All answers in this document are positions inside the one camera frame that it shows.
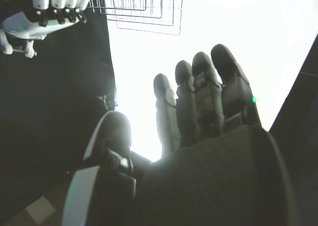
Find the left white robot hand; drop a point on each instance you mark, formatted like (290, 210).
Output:
(211, 173)

